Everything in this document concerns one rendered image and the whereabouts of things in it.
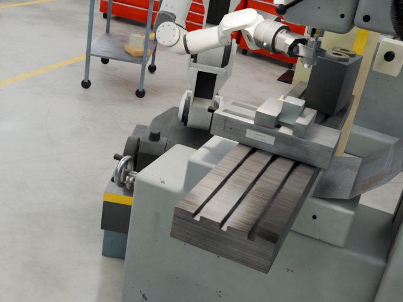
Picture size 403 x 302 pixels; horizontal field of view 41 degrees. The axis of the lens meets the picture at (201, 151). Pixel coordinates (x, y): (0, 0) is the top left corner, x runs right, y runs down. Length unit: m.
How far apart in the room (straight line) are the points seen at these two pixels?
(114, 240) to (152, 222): 0.80
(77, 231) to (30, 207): 0.32
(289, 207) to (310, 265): 0.39
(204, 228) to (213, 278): 0.60
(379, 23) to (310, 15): 0.17
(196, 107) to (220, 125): 0.85
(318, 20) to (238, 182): 0.47
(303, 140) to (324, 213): 0.21
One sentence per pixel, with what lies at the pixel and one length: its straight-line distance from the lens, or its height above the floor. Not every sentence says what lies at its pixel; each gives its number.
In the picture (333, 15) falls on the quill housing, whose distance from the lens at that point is 1.43.
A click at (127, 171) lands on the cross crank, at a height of 0.67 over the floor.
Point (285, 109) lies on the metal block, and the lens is 1.51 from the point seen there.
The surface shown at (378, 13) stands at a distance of 1.39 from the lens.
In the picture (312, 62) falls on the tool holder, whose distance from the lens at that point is 1.54.
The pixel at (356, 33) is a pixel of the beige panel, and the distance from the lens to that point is 3.28.
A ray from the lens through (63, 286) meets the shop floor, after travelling 2.41.
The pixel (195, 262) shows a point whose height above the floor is 0.53.
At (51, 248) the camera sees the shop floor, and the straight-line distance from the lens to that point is 2.62.
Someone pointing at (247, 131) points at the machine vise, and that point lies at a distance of 1.51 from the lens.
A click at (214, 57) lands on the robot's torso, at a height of 1.00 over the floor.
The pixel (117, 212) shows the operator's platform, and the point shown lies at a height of 0.31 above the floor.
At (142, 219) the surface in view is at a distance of 1.75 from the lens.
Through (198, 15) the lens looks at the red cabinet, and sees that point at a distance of 6.66.
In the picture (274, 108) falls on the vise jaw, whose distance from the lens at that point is 1.53.
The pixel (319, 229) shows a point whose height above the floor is 0.80.
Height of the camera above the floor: 1.56
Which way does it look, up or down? 25 degrees down
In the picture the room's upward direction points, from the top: 10 degrees clockwise
